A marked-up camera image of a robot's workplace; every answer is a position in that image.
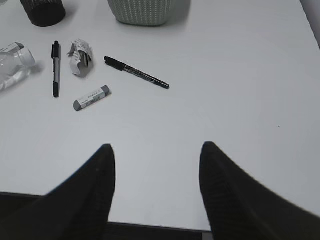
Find black marker pen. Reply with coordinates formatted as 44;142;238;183
104;56;170;90
51;41;61;98

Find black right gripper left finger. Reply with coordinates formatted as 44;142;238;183
0;144;116;240

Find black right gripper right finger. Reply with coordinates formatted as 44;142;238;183
199;141;320;240

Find black mesh pen holder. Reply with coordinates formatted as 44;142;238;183
20;0;66;27

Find clear water bottle green label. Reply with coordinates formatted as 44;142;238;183
0;42;36;92

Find grey white eraser right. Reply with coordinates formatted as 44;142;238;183
73;85;110;112

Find white waste paper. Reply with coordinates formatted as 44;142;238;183
66;38;93;76

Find pale green woven basket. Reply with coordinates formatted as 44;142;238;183
108;0;191;27

